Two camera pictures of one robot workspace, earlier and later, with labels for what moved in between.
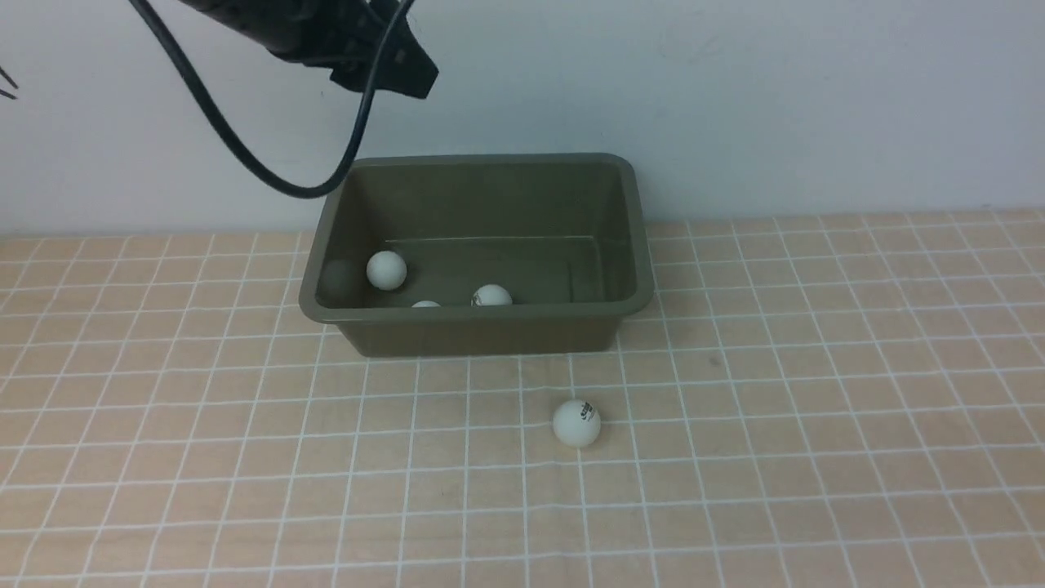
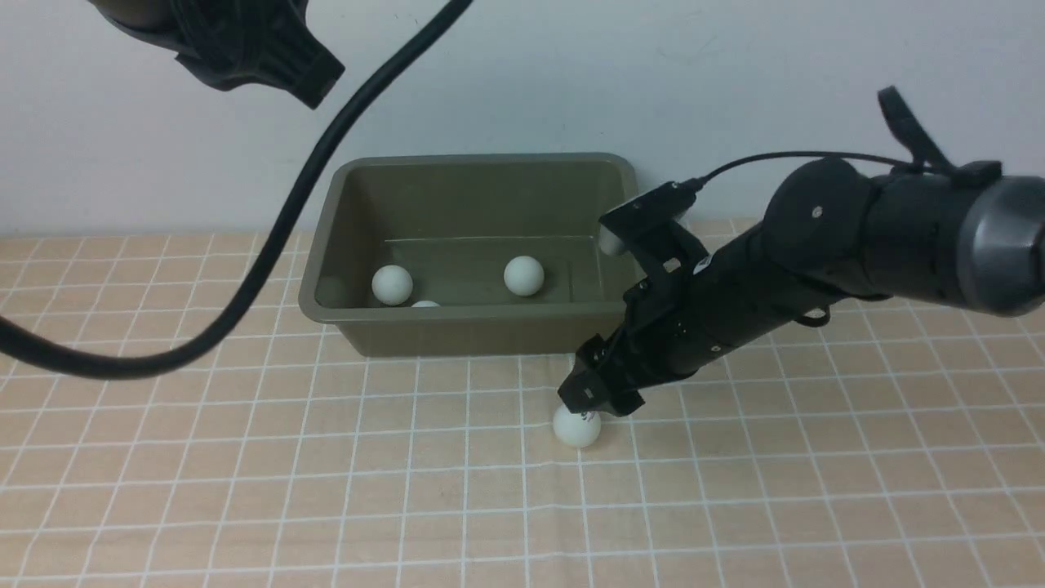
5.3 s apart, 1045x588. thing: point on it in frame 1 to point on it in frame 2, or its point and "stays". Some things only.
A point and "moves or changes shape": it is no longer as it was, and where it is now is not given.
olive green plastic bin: (566, 233) stays
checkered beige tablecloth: (845, 401) stays
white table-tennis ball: (576, 422) stays
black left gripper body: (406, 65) to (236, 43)
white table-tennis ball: (491, 295) to (523, 275)
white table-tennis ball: (386, 270) moves or changes shape
